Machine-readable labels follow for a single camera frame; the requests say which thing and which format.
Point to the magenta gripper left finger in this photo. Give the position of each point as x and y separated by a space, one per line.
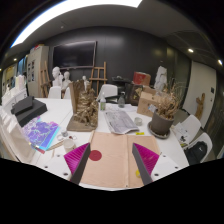
76 161

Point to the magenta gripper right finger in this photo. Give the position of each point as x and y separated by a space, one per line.
146 161

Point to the clear plastic water bottle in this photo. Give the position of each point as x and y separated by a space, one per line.
121 100

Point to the white paper cup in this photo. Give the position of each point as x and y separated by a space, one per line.
69 145

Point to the red round coaster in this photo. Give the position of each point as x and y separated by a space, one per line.
95 155

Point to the brown kraft paper sheet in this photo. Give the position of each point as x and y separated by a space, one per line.
117 166

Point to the dried plant in grey pot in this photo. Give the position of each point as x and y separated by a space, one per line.
170 99

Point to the white tape roll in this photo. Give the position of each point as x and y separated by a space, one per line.
138 121

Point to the purple painted artwork sheet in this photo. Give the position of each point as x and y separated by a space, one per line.
40 134

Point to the open newspaper booklet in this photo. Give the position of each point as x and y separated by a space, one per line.
119 122

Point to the white chair with black bag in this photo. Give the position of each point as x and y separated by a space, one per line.
198 150

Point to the bronze tree sculpture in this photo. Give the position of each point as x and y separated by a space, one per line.
85 107

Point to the brown cardboard box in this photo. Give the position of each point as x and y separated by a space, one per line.
147 104

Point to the green label spray bottle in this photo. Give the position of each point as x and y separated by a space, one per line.
102 102

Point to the black flat box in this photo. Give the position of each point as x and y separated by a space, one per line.
27 109

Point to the white chair behind table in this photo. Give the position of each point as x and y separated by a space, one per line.
109 91

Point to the red box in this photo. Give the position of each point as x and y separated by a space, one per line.
141 78

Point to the white plaster bust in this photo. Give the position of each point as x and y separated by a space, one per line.
57 76

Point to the wooden easel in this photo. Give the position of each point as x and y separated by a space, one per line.
98 75

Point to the wall mounted black television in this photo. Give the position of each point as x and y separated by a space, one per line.
75 55

